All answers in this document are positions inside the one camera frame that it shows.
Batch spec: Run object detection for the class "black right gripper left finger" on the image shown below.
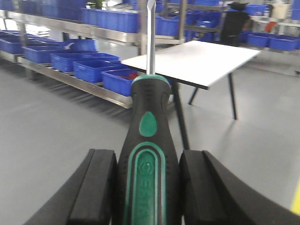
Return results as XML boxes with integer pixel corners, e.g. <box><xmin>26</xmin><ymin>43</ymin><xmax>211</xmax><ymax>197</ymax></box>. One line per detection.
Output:
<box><xmin>26</xmin><ymin>149</ymin><xmax>116</xmax><ymax>225</ymax></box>

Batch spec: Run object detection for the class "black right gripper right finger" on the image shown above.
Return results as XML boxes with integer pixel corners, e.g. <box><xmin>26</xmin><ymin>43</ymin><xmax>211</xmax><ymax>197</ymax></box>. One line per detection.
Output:
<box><xmin>180</xmin><ymin>150</ymin><xmax>300</xmax><ymax>225</ymax></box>

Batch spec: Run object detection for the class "green black screwdriver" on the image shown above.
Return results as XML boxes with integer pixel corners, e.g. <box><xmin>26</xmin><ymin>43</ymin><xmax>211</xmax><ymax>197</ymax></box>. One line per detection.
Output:
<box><xmin>112</xmin><ymin>0</ymin><xmax>181</xmax><ymax>225</ymax></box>

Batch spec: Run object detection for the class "white folding table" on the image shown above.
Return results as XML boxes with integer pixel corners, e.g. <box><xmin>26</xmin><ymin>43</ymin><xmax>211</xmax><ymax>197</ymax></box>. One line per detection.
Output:
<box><xmin>120</xmin><ymin>40</ymin><xmax>261</xmax><ymax>150</ymax></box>

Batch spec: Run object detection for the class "person in black shirt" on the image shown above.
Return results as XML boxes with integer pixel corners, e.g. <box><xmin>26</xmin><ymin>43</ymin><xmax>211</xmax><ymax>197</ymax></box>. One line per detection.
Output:
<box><xmin>220</xmin><ymin>1</ymin><xmax>250</xmax><ymax>46</ymax></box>

